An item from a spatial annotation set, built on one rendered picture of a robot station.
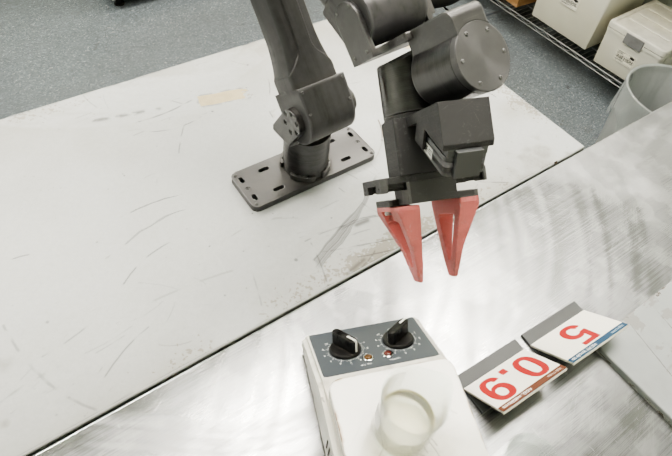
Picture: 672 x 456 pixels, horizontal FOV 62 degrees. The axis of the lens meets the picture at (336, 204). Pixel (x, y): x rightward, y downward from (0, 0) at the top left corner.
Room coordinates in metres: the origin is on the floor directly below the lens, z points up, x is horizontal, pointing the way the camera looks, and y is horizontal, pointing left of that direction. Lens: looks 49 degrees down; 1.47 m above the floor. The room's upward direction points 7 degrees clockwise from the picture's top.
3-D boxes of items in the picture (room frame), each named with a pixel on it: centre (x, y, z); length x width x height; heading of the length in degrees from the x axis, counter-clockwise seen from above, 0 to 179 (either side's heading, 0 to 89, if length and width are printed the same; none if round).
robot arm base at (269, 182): (0.54, 0.05, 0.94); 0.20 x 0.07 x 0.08; 130
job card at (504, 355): (0.27, -0.20, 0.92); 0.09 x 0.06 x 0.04; 128
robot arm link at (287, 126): (0.54, 0.04, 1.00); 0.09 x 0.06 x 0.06; 133
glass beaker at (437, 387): (0.17, -0.08, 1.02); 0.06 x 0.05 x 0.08; 125
